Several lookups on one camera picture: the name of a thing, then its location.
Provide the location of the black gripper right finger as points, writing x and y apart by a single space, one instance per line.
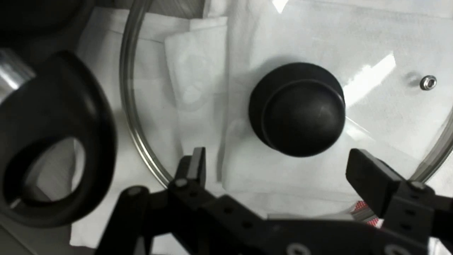
401 203

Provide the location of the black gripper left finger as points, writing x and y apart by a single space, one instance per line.
189 217

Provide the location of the glass lid with black knob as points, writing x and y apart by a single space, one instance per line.
298 108

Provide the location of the black cooking pot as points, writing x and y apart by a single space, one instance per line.
99 122

